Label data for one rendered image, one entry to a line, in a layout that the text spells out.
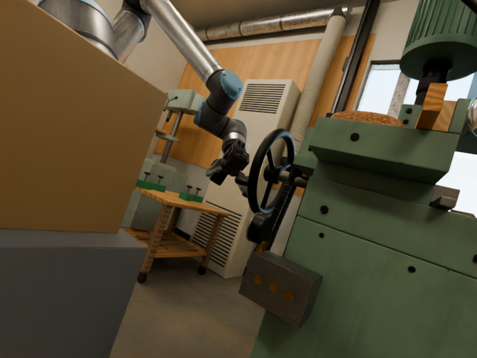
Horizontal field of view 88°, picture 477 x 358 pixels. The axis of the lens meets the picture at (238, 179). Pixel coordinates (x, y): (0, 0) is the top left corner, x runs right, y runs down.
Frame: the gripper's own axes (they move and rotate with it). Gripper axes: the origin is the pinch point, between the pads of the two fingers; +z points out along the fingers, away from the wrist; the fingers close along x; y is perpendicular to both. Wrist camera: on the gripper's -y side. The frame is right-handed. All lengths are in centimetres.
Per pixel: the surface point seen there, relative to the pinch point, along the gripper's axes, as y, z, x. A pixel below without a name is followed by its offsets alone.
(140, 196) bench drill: -149, -116, -14
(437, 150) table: 45, 25, 10
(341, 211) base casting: 26.9, 23.4, 11.4
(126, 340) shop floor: -76, 22, 3
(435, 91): 50, 24, 3
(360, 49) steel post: 60, -180, 80
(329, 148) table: 34.1, 19.1, 1.6
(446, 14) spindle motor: 66, -14, 18
